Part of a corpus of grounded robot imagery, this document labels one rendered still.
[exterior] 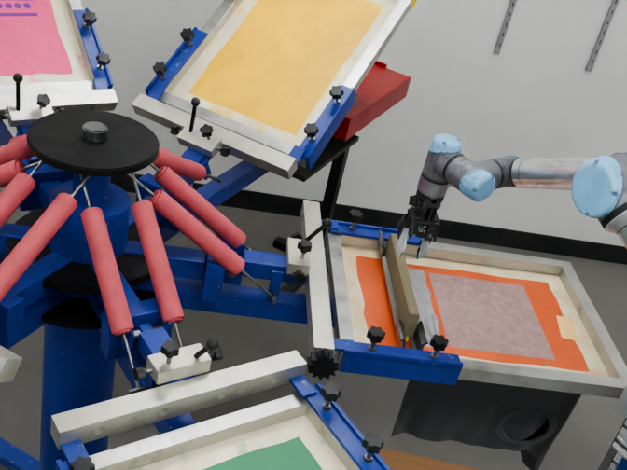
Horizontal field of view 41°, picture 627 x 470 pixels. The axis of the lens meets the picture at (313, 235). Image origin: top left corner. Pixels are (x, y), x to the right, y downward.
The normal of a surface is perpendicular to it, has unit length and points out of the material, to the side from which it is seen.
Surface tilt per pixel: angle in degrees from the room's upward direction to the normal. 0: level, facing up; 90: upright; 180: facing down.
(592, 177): 86
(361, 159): 90
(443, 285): 0
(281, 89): 32
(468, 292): 0
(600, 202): 87
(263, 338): 0
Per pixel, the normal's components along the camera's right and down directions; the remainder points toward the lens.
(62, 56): 0.45, -0.42
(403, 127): 0.04, 0.54
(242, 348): 0.19, -0.83
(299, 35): -0.07, -0.49
